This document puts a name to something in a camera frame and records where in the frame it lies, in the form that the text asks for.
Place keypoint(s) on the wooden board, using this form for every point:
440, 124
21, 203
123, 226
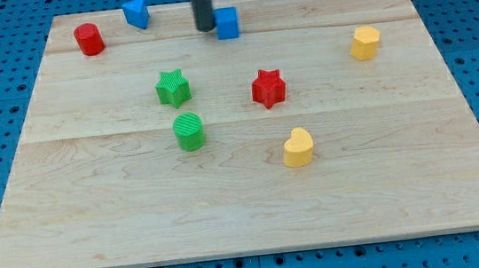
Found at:
99, 180

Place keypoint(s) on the blue triangle block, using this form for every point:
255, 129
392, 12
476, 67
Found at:
136, 13

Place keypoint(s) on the green cylinder block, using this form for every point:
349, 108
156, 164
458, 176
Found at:
188, 128

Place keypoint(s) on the red star block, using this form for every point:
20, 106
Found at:
268, 88

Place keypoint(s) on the yellow heart block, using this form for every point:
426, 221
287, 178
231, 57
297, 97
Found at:
298, 149

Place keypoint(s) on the green star block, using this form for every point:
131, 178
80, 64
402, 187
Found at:
173, 88

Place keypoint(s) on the blue cube block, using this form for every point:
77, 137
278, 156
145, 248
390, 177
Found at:
227, 23

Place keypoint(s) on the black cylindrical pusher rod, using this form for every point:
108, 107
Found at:
203, 15

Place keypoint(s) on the yellow hexagon block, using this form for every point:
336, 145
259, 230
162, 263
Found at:
365, 43

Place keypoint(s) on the red cylinder block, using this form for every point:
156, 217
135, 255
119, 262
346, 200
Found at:
89, 39

